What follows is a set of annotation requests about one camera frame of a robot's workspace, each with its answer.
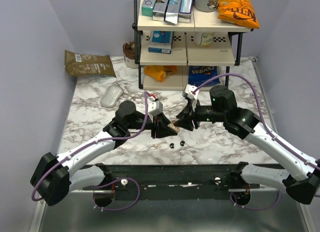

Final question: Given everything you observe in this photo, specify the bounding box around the beige earbud charging case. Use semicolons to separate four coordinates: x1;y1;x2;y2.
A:
167;123;180;133

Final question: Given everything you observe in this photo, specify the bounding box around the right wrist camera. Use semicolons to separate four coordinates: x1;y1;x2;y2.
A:
182;84;199;112

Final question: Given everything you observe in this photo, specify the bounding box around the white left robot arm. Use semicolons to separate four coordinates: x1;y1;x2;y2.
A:
30;99;180;206

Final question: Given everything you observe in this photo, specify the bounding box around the white printed mug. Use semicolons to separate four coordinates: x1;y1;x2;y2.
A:
194;0;219;13

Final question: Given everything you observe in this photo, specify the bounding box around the orange chips bag top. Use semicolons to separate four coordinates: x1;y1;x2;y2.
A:
217;0;260;29

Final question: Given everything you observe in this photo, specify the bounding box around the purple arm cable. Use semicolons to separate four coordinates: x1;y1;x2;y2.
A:
31;91;154;212
192;73;320;212

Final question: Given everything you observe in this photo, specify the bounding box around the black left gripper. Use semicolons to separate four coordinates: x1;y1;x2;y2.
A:
126;112;178;140

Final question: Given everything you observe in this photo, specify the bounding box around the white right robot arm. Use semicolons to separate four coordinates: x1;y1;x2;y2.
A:
175;84;320;205

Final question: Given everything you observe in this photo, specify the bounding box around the silver blue toothpaste box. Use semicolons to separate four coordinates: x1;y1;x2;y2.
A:
164;0;182;25

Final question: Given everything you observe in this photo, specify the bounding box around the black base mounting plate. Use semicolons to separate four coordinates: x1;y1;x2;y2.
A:
93;163;259;201

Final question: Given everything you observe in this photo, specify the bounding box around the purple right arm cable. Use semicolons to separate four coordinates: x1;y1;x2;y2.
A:
192;73;320;212

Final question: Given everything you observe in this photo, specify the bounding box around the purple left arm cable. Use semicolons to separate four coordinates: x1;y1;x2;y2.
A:
31;91;154;212

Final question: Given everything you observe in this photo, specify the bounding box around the teal toothpaste box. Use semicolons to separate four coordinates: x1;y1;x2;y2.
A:
141;0;157;17

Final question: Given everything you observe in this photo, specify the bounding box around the brown lidded cup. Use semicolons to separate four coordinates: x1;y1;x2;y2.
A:
122;41;139;69

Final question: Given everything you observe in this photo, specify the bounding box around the blue white toothpaste box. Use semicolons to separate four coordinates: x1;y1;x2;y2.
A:
178;0;194;23

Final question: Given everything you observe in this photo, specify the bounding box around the brown snack bag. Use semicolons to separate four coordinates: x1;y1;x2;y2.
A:
64;50;116;77

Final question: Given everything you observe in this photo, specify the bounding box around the orange snack bag bottom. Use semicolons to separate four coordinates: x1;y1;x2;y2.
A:
143;65;178;82

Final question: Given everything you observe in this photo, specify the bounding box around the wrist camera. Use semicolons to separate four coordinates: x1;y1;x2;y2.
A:
148;96;163;117
182;84;199;112

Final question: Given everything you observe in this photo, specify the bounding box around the blue Doritos bag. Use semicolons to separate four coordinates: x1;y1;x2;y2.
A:
188;66;218;87

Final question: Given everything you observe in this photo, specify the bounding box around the blue box middle shelf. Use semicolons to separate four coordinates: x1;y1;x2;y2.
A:
148;30;174;54

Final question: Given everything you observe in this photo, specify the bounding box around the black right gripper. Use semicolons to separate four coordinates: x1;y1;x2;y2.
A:
173;97;226;132

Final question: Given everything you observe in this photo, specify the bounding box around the three-tier beige shelf rack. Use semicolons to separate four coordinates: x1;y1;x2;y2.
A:
132;0;250;90

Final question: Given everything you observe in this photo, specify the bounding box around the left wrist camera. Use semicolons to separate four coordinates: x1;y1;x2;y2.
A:
148;96;163;117

